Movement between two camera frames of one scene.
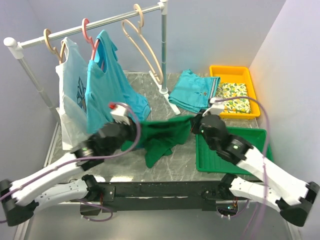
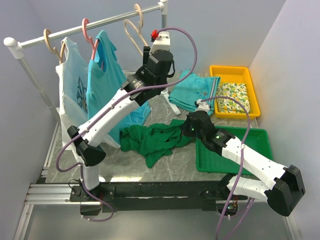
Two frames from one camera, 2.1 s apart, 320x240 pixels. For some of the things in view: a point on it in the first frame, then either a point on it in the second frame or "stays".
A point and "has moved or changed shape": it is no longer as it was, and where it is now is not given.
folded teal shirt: (193, 92) stays
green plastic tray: (208, 160) stays
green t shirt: (157, 137) has moved or changed shape
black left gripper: (132, 129) to (146, 54)
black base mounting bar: (199, 195) stays
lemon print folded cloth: (227, 90) stays
